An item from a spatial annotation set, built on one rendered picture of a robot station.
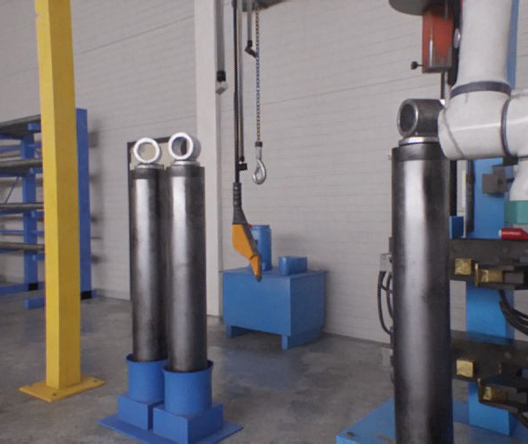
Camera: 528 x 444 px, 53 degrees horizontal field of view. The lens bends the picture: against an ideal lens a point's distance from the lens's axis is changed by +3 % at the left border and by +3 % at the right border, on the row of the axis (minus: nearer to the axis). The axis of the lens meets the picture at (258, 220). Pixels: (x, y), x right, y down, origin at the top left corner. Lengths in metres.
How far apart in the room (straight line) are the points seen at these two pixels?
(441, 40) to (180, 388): 2.16
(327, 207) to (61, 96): 2.60
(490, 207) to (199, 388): 1.76
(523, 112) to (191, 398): 2.14
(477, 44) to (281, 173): 3.97
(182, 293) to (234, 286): 2.12
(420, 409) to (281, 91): 3.98
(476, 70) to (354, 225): 3.49
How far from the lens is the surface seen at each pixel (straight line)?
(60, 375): 3.98
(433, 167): 2.06
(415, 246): 2.05
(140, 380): 3.18
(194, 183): 2.80
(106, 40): 7.91
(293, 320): 4.61
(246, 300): 4.85
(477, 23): 1.67
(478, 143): 1.54
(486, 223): 2.87
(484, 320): 2.93
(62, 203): 3.83
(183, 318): 2.85
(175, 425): 3.01
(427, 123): 2.11
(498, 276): 2.35
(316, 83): 5.32
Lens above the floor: 1.24
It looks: 2 degrees down
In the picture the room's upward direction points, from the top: 1 degrees counter-clockwise
